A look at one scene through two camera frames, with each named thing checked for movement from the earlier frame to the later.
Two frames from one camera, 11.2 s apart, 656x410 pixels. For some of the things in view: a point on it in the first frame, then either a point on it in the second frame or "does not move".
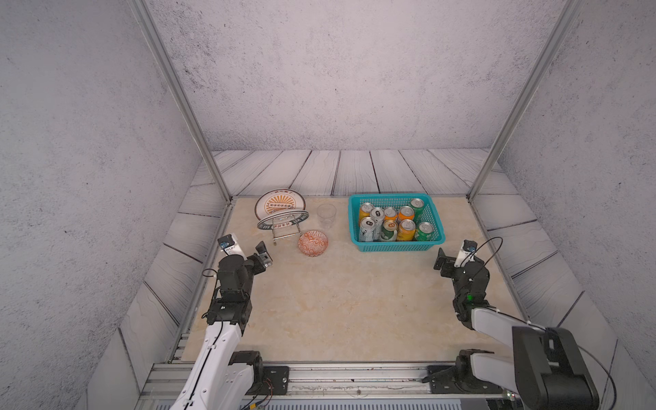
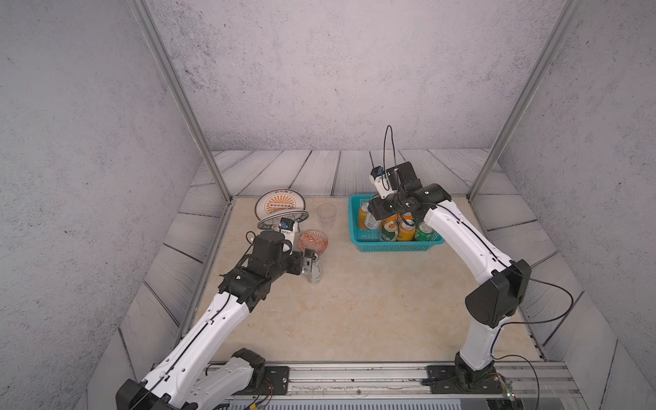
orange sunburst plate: x=278 y=200 does not move
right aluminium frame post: x=531 y=82 does not move
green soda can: x=424 y=233 does not move
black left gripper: x=259 y=266 to x=297 y=267
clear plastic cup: x=326 y=213 does not move
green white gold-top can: x=389 y=231 does not move
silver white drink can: x=366 y=225 to x=315 y=274
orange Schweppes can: x=407 y=231 does not move
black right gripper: x=449 y=265 to x=376 y=208
